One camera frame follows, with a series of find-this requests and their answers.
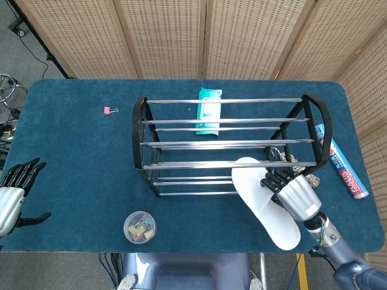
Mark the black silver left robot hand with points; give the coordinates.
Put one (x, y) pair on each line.
(10, 199)

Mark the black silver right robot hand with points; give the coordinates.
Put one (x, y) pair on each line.
(297, 196)

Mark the white slipper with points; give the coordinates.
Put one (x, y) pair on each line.
(251, 184)

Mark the black chrome shoe rack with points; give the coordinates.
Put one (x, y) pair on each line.
(196, 165)

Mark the blue carpet table mat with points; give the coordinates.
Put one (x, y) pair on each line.
(75, 166)

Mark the chrome metal stand base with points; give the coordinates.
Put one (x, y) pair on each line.
(4, 78)

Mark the teal wet wipes pack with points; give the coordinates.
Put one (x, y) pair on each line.
(208, 111)

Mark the pink binder clip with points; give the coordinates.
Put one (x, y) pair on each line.
(106, 110)

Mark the blue grey robot torso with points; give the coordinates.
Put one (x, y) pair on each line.
(187, 269)

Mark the clear jar of binder clips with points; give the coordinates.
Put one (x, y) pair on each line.
(139, 227)

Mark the woven bamboo folding screen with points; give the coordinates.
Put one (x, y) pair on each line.
(169, 36)

